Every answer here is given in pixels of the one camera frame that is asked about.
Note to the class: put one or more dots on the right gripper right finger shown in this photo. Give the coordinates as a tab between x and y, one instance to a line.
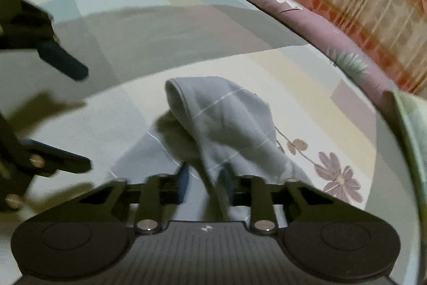
322	235

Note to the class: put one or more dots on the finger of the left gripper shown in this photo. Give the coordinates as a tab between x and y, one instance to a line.
63	63
46	160

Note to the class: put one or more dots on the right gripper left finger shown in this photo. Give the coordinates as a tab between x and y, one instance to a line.
88	234

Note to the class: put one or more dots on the grey patterned pyjama trousers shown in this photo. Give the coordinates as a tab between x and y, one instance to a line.
211	122

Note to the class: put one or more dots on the patchwork pastel bed sheet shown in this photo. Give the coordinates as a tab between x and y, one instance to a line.
133	47

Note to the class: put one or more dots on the checked pastel pillow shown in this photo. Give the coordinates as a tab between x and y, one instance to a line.
411	114

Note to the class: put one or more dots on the purple floral rolled quilt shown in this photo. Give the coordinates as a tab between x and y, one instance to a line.
337	46

